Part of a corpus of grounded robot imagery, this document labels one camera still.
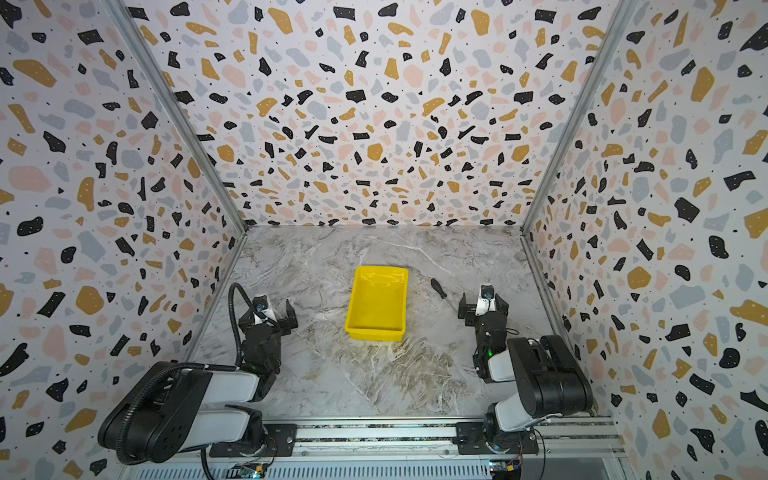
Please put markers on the aluminium corner post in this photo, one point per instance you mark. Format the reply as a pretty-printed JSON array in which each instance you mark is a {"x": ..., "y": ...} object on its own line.
[
  {"x": 120, "y": 16},
  {"x": 616, "y": 26}
]

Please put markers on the left aluminium corner post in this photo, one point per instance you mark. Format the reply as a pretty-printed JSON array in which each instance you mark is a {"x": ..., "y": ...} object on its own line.
[{"x": 120, "y": 16}]

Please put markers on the right electronics board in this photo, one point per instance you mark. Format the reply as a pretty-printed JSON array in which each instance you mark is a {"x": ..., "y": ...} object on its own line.
[{"x": 506, "y": 470}]

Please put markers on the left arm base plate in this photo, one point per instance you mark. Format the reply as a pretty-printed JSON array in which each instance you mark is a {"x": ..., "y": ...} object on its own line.
[{"x": 282, "y": 441}]

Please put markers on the electronics board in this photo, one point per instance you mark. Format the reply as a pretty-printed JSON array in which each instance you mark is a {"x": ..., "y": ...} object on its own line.
[
  {"x": 249, "y": 470},
  {"x": 506, "y": 470}
]

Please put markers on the black handled screwdriver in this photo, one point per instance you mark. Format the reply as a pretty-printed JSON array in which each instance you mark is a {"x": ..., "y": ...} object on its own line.
[{"x": 445, "y": 298}]

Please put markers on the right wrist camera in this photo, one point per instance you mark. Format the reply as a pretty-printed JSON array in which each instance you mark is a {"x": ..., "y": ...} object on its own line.
[{"x": 486, "y": 301}]

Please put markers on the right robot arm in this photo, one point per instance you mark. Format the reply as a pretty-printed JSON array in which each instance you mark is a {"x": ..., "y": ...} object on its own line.
[{"x": 549, "y": 381}]

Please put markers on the right aluminium corner post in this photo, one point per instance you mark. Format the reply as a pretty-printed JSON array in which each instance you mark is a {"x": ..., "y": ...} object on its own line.
[{"x": 616, "y": 26}]

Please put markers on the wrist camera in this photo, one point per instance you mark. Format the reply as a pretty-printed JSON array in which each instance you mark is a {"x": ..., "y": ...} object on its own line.
[
  {"x": 486, "y": 301},
  {"x": 263, "y": 312}
]

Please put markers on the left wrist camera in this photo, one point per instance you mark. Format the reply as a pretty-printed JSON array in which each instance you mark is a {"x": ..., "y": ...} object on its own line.
[{"x": 263, "y": 312}]

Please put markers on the left electronics board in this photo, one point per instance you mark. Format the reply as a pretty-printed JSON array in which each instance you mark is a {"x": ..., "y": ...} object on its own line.
[{"x": 249, "y": 470}]

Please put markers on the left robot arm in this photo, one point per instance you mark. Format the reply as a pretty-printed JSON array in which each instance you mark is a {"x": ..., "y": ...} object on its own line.
[{"x": 181, "y": 407}]

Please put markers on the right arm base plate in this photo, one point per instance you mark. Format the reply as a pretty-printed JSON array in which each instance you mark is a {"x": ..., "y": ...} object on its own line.
[{"x": 476, "y": 438}]

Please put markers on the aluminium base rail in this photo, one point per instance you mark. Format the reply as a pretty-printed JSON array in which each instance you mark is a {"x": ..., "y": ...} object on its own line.
[{"x": 580, "y": 447}]

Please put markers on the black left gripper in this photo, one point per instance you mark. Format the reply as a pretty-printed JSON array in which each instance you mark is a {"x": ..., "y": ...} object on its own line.
[{"x": 245, "y": 328}]

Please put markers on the yellow plastic bin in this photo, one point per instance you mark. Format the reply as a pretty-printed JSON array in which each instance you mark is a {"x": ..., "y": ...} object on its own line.
[{"x": 378, "y": 304}]

